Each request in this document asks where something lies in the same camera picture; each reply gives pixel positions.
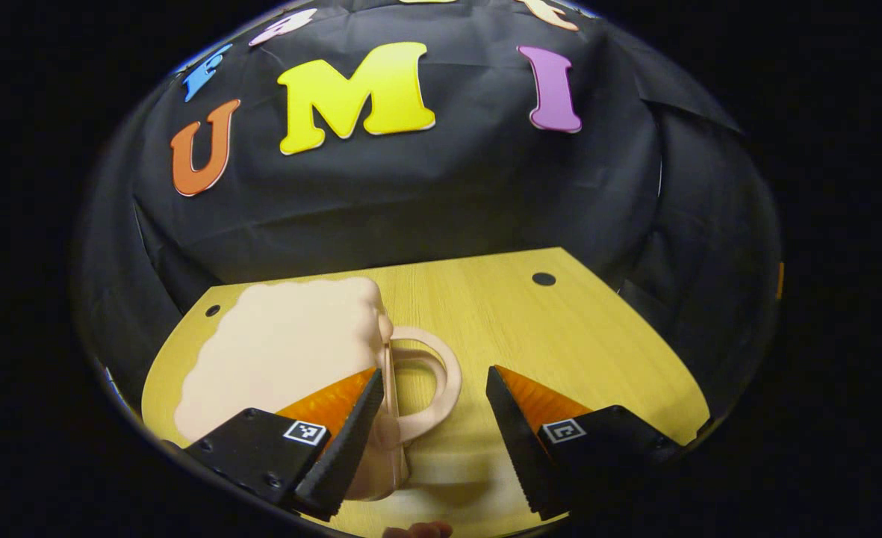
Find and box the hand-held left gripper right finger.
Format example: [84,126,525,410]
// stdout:
[485,365,684,522]

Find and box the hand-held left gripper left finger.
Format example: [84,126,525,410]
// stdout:
[185,366,385,522]

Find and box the pink scalloped suitcase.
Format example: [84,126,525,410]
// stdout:
[173,276,462,501]

